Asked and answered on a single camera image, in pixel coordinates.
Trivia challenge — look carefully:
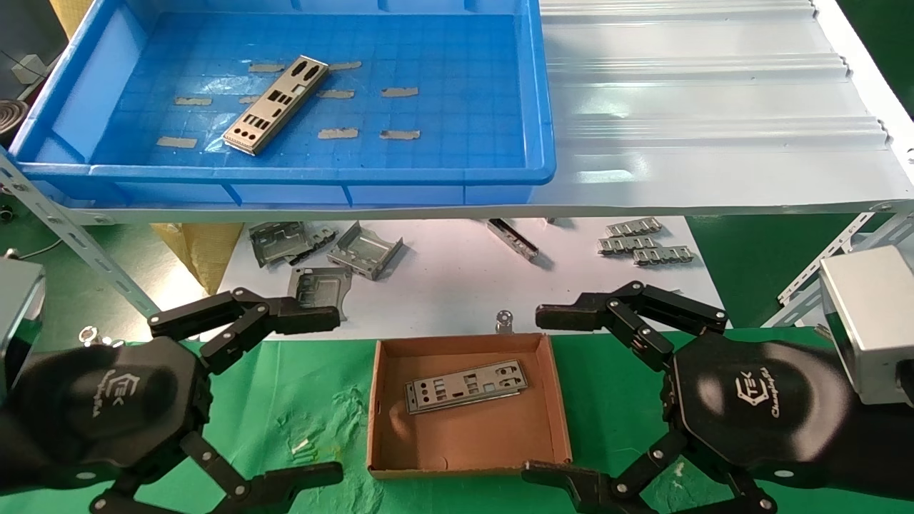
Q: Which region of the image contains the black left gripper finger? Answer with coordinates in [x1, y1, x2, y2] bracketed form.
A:
[148, 287, 341, 376]

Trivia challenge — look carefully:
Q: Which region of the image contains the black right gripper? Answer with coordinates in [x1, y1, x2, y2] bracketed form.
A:
[521, 281, 914, 514]

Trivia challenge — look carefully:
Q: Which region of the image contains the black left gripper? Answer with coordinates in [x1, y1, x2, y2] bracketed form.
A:
[0, 336, 346, 514]

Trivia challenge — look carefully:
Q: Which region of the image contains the metal IO shield plate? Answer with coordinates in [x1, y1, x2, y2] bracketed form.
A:
[404, 361, 529, 412]
[222, 55, 330, 156]
[407, 371, 528, 415]

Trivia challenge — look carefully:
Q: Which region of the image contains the brown cardboard box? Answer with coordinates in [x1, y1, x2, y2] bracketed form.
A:
[366, 333, 573, 480]

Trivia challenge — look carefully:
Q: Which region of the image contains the blue plastic tray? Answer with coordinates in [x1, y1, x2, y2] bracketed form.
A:
[9, 0, 556, 209]

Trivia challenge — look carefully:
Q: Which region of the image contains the green cloth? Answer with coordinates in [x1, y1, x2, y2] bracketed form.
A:
[0, 325, 914, 514]

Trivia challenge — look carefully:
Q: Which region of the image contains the yellow woven sack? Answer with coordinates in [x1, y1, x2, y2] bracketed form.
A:
[150, 223, 245, 296]
[49, 0, 94, 40]

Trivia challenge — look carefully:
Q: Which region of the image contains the white board sheet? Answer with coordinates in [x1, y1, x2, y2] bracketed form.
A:
[200, 216, 733, 342]

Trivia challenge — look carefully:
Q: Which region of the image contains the narrow metal bar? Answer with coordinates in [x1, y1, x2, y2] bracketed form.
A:
[488, 218, 540, 262]

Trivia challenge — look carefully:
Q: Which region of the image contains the large silver binder clip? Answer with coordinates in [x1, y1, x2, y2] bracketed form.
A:
[77, 326, 128, 349]

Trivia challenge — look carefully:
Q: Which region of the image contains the slotted steel shelf leg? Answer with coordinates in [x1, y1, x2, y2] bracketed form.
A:
[0, 153, 164, 319]
[760, 203, 914, 329]

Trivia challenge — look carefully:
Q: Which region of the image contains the white metal shelf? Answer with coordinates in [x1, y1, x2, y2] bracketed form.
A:
[43, 0, 914, 226]

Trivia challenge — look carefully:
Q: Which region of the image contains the grey spiral coil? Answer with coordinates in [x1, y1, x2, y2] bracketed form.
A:
[0, 100, 28, 136]

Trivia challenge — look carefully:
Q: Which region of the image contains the white power adapter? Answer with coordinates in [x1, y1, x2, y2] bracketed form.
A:
[11, 54, 47, 83]

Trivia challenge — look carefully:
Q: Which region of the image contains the flat metal frame plate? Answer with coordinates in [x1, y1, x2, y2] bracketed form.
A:
[288, 266, 353, 322]

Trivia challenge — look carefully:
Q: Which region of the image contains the grey stamped metal bracket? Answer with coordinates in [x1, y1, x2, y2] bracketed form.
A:
[248, 221, 338, 269]

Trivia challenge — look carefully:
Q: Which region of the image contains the U-shaped metal bracket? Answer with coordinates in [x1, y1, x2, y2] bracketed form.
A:
[326, 221, 404, 281]

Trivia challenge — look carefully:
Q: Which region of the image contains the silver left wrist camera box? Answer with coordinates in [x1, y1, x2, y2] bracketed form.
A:
[0, 257, 46, 400]

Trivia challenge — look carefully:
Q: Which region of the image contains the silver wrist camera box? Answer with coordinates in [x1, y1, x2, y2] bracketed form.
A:
[819, 246, 914, 408]
[0, 257, 46, 400]

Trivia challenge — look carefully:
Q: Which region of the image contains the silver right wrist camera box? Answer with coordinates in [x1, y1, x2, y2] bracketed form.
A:
[819, 246, 914, 408]

